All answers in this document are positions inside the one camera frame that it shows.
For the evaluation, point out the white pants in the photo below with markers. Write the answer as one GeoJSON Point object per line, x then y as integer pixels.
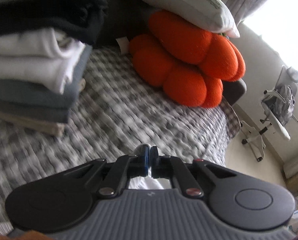
{"type": "Point", "coordinates": [149, 183]}

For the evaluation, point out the white folded garment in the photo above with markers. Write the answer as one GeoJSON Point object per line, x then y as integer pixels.
{"type": "Point", "coordinates": [26, 55]}

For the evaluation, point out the window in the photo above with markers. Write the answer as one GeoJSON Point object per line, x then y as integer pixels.
{"type": "Point", "coordinates": [283, 17]}

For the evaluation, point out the grey quilted blanket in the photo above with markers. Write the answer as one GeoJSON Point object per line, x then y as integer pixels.
{"type": "Point", "coordinates": [139, 120]}

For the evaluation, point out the stack of folded clothes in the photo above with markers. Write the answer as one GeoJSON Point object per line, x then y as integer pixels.
{"type": "Point", "coordinates": [34, 126]}
{"type": "Point", "coordinates": [26, 97]}

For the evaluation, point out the light grey printed pillow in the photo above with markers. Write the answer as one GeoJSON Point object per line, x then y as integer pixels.
{"type": "Point", "coordinates": [184, 0]}

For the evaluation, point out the grey patterned bag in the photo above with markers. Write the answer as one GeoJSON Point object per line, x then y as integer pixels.
{"type": "Point", "coordinates": [285, 105]}

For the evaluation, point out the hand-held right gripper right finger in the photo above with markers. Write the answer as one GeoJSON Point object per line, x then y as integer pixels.
{"type": "Point", "coordinates": [154, 157]}

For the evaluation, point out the white office chair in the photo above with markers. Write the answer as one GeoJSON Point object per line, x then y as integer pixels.
{"type": "Point", "coordinates": [276, 122]}

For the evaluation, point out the dark grey sofa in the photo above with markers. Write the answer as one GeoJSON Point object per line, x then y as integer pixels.
{"type": "Point", "coordinates": [124, 17]}

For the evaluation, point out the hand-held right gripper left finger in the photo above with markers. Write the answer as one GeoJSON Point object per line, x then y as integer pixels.
{"type": "Point", "coordinates": [146, 160]}

